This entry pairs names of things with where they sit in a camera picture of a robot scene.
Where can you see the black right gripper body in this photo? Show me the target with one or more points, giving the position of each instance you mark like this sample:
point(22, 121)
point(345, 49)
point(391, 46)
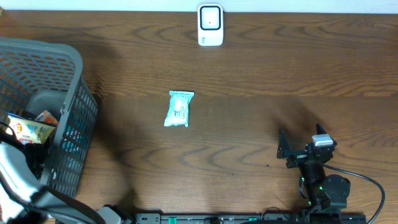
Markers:
point(297, 157)

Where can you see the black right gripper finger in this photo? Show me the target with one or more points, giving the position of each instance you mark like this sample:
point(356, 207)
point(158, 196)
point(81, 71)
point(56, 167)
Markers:
point(283, 150)
point(320, 129)

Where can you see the teal wet wipes pack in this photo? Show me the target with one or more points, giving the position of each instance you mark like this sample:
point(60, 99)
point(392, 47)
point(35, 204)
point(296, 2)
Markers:
point(178, 113)

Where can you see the small orange snack packet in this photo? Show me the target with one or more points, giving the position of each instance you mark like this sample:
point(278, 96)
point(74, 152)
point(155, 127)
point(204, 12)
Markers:
point(47, 117)

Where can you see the yellow snack bag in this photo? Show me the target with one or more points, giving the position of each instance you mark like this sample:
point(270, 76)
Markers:
point(28, 131)

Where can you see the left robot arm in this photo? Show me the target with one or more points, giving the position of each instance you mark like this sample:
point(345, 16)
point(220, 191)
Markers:
point(25, 200)

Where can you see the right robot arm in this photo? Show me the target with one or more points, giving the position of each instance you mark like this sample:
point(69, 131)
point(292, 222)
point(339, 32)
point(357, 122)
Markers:
point(327, 194)

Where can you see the white barcode scanner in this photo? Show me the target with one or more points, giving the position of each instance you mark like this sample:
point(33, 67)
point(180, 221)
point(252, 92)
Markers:
point(210, 25)

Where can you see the grey plastic shopping basket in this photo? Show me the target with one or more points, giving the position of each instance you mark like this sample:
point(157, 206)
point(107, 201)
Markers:
point(38, 76)

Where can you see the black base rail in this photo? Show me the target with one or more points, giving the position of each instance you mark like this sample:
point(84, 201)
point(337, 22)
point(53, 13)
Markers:
point(268, 217)

